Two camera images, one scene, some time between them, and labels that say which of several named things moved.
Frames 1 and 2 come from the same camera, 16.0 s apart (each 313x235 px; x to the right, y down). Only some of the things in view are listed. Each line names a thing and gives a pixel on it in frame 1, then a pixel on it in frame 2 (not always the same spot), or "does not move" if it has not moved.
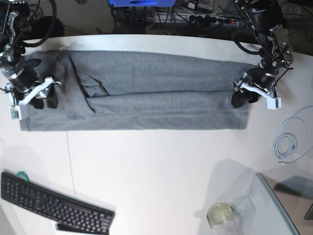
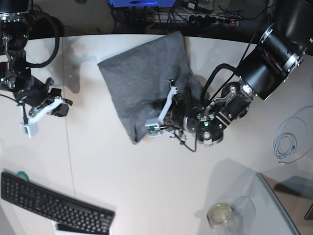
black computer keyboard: [70, 215] does not move
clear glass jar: [223, 219] does not move
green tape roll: [22, 175] does not move
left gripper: [19, 80] -> [36, 99]
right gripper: [256, 82] -> [173, 121]
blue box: [121, 3] does not move
